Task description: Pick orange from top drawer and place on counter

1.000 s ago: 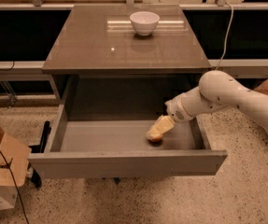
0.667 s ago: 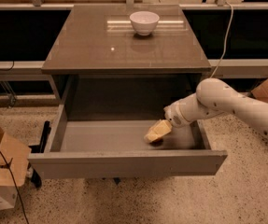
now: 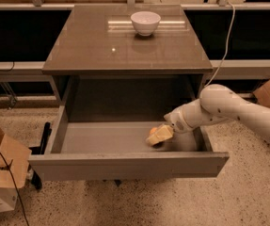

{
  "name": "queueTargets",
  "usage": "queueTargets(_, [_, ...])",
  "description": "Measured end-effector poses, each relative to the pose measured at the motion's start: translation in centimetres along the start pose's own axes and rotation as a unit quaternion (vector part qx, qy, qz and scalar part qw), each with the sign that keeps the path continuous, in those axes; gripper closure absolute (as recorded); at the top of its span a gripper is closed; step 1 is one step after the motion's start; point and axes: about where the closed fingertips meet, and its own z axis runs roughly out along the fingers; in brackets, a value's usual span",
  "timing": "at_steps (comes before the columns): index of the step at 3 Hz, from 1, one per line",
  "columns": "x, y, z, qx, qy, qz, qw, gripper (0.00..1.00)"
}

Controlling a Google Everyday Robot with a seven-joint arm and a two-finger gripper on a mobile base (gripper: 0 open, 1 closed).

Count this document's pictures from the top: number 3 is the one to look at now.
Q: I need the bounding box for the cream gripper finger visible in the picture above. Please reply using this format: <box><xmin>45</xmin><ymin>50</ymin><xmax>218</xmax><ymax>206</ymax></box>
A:
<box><xmin>146</xmin><ymin>124</ymin><xmax>174</xmax><ymax>146</ymax></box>

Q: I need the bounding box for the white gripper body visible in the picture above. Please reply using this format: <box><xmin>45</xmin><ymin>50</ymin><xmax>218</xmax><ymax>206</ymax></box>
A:
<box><xmin>164</xmin><ymin>102</ymin><xmax>200</xmax><ymax>133</ymax></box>

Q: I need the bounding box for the orange fruit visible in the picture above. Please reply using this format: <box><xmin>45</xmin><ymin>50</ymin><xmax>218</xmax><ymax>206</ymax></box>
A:
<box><xmin>150</xmin><ymin>127</ymin><xmax>157</xmax><ymax>135</ymax></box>

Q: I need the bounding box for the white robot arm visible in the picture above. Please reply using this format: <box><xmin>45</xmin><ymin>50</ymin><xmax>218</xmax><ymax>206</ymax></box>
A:
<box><xmin>146</xmin><ymin>84</ymin><xmax>270</xmax><ymax>146</ymax></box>

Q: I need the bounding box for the grey cabinet with counter top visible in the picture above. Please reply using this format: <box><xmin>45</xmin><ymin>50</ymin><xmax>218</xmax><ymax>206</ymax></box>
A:
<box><xmin>42</xmin><ymin>5</ymin><xmax>213</xmax><ymax>113</ymax></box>

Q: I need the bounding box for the grey open top drawer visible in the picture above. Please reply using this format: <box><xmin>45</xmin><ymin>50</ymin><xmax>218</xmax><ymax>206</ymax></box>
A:
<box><xmin>27</xmin><ymin>75</ymin><xmax>230</xmax><ymax>182</ymax></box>

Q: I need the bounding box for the white ceramic bowl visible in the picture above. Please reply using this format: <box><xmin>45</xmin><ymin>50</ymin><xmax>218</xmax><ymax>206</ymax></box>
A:
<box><xmin>131</xmin><ymin>11</ymin><xmax>161</xmax><ymax>36</ymax></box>

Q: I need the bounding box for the black cabinet foot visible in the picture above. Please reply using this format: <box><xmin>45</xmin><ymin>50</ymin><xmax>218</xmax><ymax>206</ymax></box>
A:
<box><xmin>31</xmin><ymin>122</ymin><xmax>52</xmax><ymax>190</ymax></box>

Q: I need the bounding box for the open cardboard box left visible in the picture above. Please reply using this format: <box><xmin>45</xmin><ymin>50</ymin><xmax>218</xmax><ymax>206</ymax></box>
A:
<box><xmin>0</xmin><ymin>128</ymin><xmax>31</xmax><ymax>213</ymax></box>

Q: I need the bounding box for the white cable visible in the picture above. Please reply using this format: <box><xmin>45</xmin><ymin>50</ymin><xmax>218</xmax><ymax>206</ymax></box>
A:
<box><xmin>203</xmin><ymin>2</ymin><xmax>237</xmax><ymax>89</ymax></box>

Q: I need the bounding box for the black cable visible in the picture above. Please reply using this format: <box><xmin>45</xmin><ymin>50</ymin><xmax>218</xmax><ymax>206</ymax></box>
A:
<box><xmin>0</xmin><ymin>135</ymin><xmax>31</xmax><ymax>226</ymax></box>

